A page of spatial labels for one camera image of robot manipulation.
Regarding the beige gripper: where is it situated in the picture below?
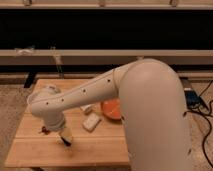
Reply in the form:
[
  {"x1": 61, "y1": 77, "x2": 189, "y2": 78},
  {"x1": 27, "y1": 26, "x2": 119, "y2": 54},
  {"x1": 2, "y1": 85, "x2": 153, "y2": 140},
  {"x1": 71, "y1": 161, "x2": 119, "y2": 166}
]
[{"x1": 46, "y1": 113, "x2": 72, "y2": 142}]

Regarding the black eraser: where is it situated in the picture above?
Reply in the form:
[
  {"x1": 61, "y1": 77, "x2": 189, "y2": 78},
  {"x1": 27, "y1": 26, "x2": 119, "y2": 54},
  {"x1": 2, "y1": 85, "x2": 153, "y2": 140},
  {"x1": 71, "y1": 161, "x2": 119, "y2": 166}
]
[{"x1": 61, "y1": 137, "x2": 72, "y2": 147}]

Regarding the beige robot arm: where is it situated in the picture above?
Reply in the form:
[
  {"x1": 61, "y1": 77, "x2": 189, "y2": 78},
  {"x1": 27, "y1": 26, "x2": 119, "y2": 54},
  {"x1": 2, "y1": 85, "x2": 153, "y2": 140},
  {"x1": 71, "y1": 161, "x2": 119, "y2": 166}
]
[{"x1": 27, "y1": 59, "x2": 193, "y2": 171}]

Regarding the brown chocolate bar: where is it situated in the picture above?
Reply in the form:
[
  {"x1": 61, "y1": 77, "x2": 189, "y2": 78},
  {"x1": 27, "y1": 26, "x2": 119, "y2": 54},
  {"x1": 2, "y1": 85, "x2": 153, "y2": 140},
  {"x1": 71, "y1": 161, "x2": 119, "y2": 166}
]
[{"x1": 39, "y1": 126, "x2": 51, "y2": 135}]

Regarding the wooden board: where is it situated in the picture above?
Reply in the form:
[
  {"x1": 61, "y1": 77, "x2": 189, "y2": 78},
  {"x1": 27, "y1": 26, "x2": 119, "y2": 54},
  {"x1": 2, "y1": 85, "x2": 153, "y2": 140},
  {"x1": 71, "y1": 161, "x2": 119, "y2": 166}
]
[{"x1": 4, "y1": 78, "x2": 131, "y2": 168}]

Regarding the orange bowl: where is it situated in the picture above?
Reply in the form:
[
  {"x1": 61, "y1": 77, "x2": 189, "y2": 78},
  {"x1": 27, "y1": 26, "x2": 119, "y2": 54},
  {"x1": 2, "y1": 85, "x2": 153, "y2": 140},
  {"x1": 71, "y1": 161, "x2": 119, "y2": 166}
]
[{"x1": 101, "y1": 99, "x2": 121, "y2": 120}]

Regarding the blue power adapter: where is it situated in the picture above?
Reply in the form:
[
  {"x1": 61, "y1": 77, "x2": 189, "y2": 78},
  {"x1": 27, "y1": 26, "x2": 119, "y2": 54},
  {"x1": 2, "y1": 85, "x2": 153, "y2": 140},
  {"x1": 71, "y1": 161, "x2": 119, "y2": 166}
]
[{"x1": 184, "y1": 89, "x2": 200, "y2": 107}]

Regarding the black cable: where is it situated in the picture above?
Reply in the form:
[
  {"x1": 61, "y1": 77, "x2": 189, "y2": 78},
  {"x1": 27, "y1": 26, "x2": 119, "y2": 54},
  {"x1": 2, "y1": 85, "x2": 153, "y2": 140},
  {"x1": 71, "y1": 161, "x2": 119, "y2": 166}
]
[{"x1": 186, "y1": 79, "x2": 213, "y2": 168}]

